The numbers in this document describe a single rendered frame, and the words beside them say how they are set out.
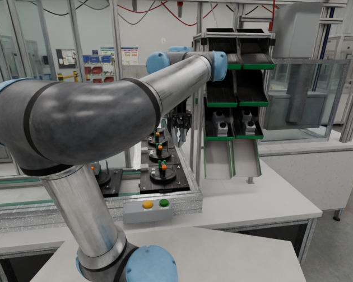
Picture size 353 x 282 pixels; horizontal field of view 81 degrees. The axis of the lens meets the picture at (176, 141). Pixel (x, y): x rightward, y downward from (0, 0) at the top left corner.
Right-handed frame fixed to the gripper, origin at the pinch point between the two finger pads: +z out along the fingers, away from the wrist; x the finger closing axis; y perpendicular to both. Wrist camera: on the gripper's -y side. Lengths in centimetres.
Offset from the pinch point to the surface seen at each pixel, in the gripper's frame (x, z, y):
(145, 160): -14.2, 26.3, -39.8
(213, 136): 19.5, 3.3, -14.6
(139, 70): -29, 2, -747
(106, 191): -32.4, 26.3, -10.0
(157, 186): -8.7, 26.2, -11.2
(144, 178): -14.6, 26.2, -18.9
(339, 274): 129, 123, -17
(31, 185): -75, 31, -29
